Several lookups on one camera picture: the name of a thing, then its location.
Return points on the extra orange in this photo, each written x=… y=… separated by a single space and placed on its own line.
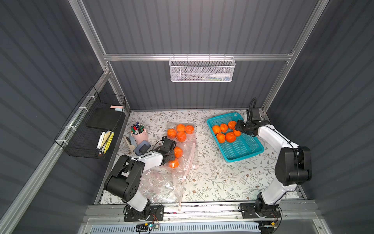
x=230 y=137

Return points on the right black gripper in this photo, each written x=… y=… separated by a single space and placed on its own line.
x=243 y=127

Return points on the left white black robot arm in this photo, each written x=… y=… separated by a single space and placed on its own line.
x=124 y=179

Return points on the pink pen cup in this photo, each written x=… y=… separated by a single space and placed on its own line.
x=139 y=133

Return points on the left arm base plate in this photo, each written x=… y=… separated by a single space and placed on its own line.
x=150 y=213

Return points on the white wire wall basket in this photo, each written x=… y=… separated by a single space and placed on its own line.
x=201 y=68

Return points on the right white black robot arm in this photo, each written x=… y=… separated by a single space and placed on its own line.
x=293 y=167

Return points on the teal plastic basket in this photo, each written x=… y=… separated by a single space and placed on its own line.
x=233 y=145

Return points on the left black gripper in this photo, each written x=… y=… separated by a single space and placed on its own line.
x=170 y=153

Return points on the black wire wall basket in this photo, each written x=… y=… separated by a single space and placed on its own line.
x=99 y=112

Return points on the grey blue small device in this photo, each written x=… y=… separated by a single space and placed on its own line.
x=142 y=148

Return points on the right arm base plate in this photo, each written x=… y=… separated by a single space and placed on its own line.
x=252 y=210

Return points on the clear pink-dotted zip-top bag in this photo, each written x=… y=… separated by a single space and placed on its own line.
x=163 y=184

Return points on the yellow marker in basket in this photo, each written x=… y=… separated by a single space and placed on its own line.
x=105 y=141

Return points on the orange from cluster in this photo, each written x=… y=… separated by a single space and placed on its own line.
x=178 y=152

